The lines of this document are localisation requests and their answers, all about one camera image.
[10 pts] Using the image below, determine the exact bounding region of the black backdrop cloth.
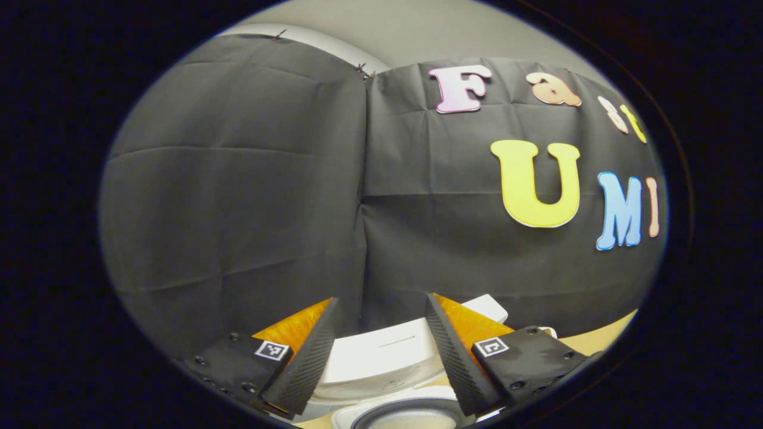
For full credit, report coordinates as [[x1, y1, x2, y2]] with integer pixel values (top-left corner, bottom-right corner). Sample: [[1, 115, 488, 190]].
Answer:
[[98, 33, 668, 358]]

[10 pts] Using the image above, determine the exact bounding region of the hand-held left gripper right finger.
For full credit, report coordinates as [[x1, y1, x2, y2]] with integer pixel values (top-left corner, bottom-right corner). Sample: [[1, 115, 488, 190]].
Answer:
[[424, 292, 591, 418]]

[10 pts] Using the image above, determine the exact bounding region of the white rice cooker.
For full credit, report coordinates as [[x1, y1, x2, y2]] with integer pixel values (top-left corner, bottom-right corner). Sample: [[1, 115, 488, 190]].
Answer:
[[295, 294, 509, 429]]

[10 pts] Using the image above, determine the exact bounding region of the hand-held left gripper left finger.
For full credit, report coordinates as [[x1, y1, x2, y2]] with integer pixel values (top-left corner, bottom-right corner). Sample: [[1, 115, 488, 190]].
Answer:
[[185, 297, 342, 418]]

